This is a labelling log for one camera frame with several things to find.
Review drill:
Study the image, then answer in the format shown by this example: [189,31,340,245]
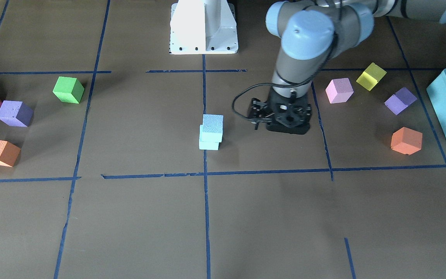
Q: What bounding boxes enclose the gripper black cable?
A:
[232,82,274,121]

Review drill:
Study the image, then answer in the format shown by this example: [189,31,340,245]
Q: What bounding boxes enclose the yellow foam block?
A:
[356,62,387,91]

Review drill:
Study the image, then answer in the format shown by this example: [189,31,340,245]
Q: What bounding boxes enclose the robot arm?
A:
[242,0,446,135]

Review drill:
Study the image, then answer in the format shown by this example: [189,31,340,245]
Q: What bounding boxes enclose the green foam block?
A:
[52,76,85,104]

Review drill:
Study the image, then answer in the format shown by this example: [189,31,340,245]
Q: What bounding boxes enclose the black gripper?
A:
[247,87,312,135]

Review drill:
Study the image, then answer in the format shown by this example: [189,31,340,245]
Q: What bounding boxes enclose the purple foam block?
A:
[384,87,417,115]
[0,100,34,127]

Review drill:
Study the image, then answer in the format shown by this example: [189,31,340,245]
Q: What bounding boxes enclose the light blue foam block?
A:
[199,141,220,150]

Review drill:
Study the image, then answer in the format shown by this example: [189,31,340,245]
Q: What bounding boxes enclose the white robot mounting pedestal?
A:
[169,0,239,55]

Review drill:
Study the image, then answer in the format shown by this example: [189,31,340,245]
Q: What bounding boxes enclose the pink foam block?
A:
[325,78,354,104]

